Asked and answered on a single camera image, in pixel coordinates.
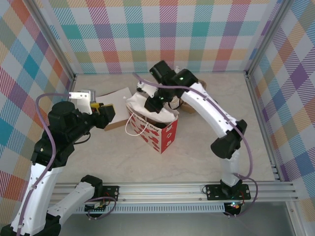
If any grey metal base panel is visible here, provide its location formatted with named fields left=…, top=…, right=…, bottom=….
left=23, top=212, right=305, bottom=236

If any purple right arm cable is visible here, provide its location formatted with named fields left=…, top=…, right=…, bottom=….
left=132, top=72, right=258, bottom=218

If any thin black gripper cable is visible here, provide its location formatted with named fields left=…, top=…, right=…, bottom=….
left=73, top=131, right=91, bottom=145
left=168, top=97, right=185, bottom=111

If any small circuit board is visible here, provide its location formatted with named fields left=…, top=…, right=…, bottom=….
left=225, top=201, right=242, bottom=211
left=85, top=203, right=109, bottom=214

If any aluminium frame post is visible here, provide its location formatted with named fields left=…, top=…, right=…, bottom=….
left=246, top=0, right=293, bottom=76
left=29, top=0, right=77, bottom=81

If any aluminium frame front rail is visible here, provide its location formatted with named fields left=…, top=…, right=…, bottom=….
left=28, top=181, right=298, bottom=204

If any red white paper gift bag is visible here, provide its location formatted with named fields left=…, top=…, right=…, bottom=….
left=124, top=98, right=180, bottom=155

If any thin black left gripper cable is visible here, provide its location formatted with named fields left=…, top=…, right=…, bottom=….
left=73, top=131, right=91, bottom=145

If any white slotted cable duct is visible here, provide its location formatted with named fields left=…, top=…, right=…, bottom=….
left=36, top=205, right=227, bottom=214

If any white napkin stack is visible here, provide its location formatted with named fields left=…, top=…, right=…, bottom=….
left=94, top=87, right=133, bottom=123

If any white paper napkin bundle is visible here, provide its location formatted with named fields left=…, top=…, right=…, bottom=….
left=124, top=92, right=181, bottom=124

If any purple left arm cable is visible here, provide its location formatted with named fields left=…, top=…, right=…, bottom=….
left=16, top=92, right=116, bottom=236

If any brown pulp cup carrier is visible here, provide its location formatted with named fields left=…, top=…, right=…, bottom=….
left=181, top=80, right=208, bottom=114

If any thin black right gripper cable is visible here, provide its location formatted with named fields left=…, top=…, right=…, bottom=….
left=168, top=97, right=185, bottom=111

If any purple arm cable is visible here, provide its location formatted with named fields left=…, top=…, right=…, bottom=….
left=132, top=72, right=258, bottom=218
left=16, top=92, right=116, bottom=236

